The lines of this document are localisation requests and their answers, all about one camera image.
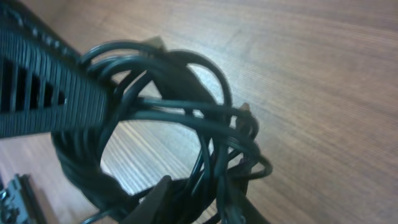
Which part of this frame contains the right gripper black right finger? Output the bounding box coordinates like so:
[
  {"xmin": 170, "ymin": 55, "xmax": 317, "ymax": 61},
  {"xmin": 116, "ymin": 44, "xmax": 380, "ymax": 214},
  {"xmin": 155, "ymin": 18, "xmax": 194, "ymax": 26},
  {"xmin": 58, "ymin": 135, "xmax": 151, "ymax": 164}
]
[{"xmin": 119, "ymin": 175, "xmax": 271, "ymax": 224}]

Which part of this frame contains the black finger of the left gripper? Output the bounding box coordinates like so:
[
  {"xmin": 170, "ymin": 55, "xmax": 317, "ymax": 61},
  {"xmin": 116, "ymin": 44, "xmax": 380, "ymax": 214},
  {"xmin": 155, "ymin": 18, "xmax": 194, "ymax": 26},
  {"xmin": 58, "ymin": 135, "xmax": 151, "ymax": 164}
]
[{"xmin": 155, "ymin": 51, "xmax": 218, "ymax": 103}]

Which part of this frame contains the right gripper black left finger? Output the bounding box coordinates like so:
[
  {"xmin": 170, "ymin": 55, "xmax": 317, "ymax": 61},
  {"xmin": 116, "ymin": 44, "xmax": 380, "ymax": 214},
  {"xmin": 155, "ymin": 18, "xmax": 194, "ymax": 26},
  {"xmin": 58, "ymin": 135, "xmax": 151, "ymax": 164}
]
[{"xmin": 1, "ymin": 1, "xmax": 109, "ymax": 138}]

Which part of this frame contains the black usb cable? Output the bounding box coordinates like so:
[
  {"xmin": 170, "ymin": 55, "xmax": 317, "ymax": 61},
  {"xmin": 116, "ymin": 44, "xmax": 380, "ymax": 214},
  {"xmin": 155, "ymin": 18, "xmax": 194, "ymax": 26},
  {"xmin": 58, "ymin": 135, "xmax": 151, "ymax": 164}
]
[{"xmin": 51, "ymin": 36, "xmax": 274, "ymax": 224}]

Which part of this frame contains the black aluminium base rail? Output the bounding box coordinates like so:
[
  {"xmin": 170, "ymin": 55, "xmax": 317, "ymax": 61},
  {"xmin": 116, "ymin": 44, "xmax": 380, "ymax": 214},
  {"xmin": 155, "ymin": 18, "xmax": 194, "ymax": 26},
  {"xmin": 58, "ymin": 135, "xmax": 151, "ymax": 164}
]
[{"xmin": 1, "ymin": 174, "xmax": 47, "ymax": 224}]

